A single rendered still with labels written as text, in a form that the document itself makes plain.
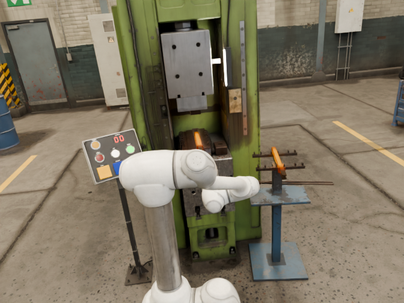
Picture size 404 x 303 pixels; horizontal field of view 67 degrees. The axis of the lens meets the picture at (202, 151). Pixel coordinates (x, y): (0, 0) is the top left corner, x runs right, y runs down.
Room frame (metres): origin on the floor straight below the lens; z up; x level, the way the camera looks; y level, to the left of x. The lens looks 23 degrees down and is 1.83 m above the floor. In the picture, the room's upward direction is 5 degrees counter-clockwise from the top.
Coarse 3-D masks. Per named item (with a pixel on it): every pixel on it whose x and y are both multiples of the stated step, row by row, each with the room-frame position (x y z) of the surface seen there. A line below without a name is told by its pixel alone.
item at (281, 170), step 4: (272, 148) 2.04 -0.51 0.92; (272, 152) 2.02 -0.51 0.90; (276, 152) 1.97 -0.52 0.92; (276, 156) 1.90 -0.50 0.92; (276, 160) 1.85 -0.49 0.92; (280, 160) 1.84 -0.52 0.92; (280, 164) 1.78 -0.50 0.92; (280, 168) 1.72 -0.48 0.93; (284, 168) 1.72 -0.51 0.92; (280, 172) 1.71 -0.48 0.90; (284, 172) 1.66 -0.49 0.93; (284, 176) 1.63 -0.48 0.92
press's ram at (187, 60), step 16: (176, 32) 2.03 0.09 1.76; (192, 32) 2.01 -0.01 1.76; (208, 32) 2.02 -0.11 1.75; (176, 48) 2.01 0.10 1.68; (192, 48) 2.01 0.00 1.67; (208, 48) 2.02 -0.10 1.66; (176, 64) 2.01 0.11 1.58; (192, 64) 2.01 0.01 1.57; (208, 64) 2.02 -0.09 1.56; (176, 80) 2.01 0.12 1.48; (192, 80) 2.01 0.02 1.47; (208, 80) 2.02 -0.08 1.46; (176, 96) 2.01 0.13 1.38
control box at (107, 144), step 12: (120, 132) 1.91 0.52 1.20; (132, 132) 1.94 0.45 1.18; (84, 144) 1.79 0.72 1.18; (108, 144) 1.84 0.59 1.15; (120, 144) 1.87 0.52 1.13; (132, 144) 1.89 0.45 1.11; (108, 156) 1.80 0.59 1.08; (120, 156) 1.82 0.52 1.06; (96, 168) 1.73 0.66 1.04; (96, 180) 1.69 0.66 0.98; (108, 180) 1.74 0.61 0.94
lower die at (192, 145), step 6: (180, 132) 2.42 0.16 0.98; (186, 132) 2.37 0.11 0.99; (192, 132) 2.36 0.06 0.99; (198, 132) 2.32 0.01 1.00; (186, 138) 2.26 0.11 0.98; (192, 138) 2.22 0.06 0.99; (204, 138) 2.19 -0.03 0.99; (186, 144) 2.14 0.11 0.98; (192, 144) 2.10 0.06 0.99; (204, 144) 2.07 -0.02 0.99; (204, 150) 2.02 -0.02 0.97; (210, 150) 2.02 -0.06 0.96
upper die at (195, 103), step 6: (192, 96) 2.02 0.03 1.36; (198, 96) 2.01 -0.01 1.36; (204, 96) 2.02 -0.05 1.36; (180, 102) 2.01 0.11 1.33; (186, 102) 2.01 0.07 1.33; (192, 102) 2.01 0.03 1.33; (198, 102) 2.01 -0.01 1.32; (204, 102) 2.02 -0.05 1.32; (180, 108) 2.01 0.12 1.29; (186, 108) 2.01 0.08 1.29; (192, 108) 2.01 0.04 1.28; (198, 108) 2.01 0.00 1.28; (204, 108) 2.02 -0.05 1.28
